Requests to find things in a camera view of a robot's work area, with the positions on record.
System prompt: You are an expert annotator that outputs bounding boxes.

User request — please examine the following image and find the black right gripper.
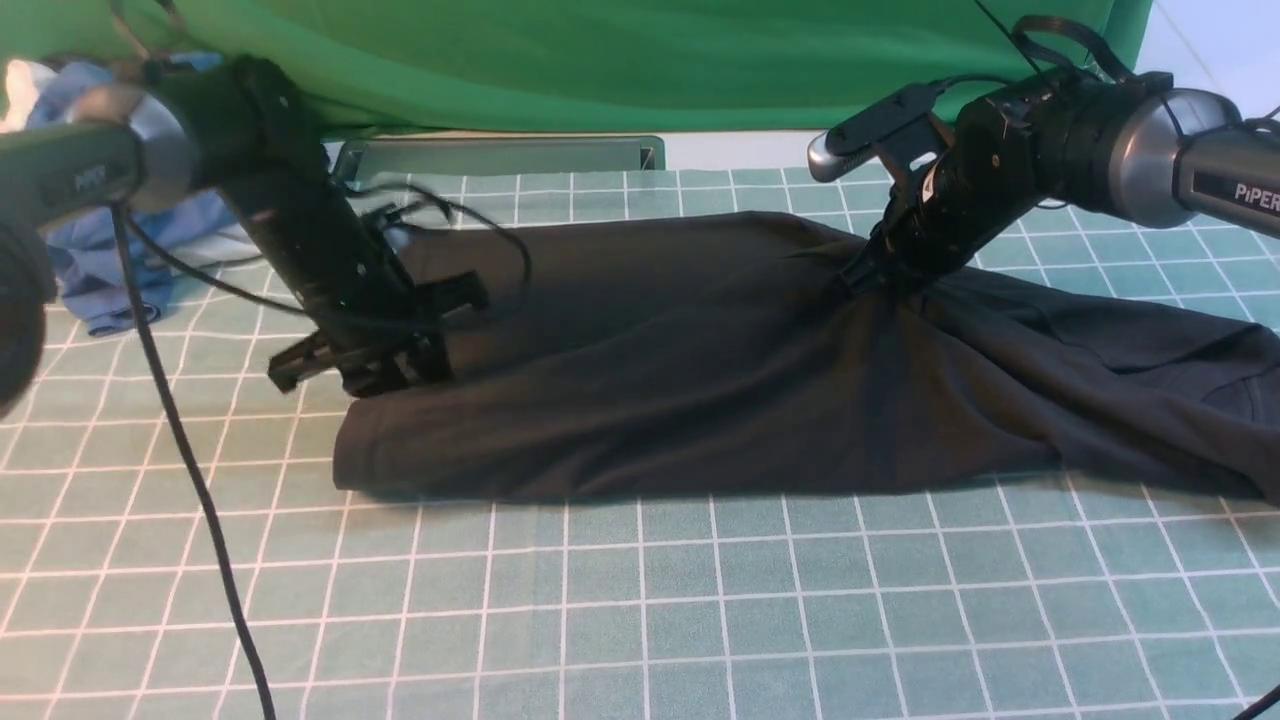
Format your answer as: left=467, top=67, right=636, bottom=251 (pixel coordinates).
left=838, top=85, right=1050, bottom=299

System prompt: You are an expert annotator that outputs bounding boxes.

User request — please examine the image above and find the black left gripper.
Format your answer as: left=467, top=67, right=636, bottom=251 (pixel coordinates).
left=225, top=170, right=451, bottom=398

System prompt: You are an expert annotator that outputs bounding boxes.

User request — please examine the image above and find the dark gray long-sleeve shirt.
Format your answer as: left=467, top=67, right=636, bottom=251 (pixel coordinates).
left=332, top=211, right=1279, bottom=505

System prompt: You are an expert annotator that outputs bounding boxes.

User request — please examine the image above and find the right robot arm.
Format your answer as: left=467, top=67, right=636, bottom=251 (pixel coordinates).
left=808, top=69, right=1279, bottom=296

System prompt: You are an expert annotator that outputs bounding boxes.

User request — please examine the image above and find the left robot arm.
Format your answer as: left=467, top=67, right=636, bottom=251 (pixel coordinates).
left=3, top=58, right=451, bottom=410

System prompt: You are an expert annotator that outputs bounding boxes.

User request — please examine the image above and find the blue crumpled garment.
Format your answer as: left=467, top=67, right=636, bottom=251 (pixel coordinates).
left=26, top=55, right=251, bottom=340

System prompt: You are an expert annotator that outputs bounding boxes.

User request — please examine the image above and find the green backdrop cloth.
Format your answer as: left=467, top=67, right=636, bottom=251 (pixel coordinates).
left=3, top=1, right=1153, bottom=156

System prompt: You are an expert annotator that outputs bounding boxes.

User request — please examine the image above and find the green checkered table mat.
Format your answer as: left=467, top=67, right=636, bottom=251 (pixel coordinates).
left=0, top=150, right=1280, bottom=720

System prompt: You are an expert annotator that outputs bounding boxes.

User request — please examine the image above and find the white crumpled garment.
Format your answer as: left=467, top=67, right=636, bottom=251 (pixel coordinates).
left=3, top=59, right=259, bottom=266

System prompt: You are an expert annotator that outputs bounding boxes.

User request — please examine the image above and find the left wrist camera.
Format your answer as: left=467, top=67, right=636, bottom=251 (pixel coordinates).
left=413, top=272, right=490, bottom=322

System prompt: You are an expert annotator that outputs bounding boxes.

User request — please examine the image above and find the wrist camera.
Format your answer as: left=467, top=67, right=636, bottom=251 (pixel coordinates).
left=806, top=82, right=954, bottom=187
left=413, top=272, right=490, bottom=322

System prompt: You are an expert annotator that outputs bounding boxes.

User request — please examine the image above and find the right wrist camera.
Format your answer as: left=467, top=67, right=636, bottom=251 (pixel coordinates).
left=806, top=82, right=954, bottom=187

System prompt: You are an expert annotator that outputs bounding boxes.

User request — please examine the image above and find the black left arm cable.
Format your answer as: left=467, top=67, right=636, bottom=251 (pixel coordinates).
left=108, top=181, right=532, bottom=720

